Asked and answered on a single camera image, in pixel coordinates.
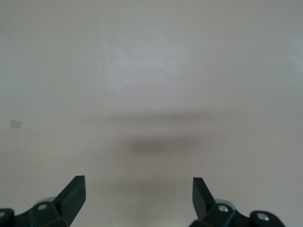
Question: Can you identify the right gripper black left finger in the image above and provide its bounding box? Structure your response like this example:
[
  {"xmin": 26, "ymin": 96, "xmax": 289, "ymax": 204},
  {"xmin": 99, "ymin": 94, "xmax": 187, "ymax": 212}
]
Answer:
[{"xmin": 0, "ymin": 175, "xmax": 86, "ymax": 227}]

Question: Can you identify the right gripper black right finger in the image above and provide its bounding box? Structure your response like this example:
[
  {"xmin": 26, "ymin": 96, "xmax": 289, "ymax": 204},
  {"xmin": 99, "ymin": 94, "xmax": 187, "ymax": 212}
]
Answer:
[{"xmin": 190, "ymin": 177, "xmax": 287, "ymax": 227}]

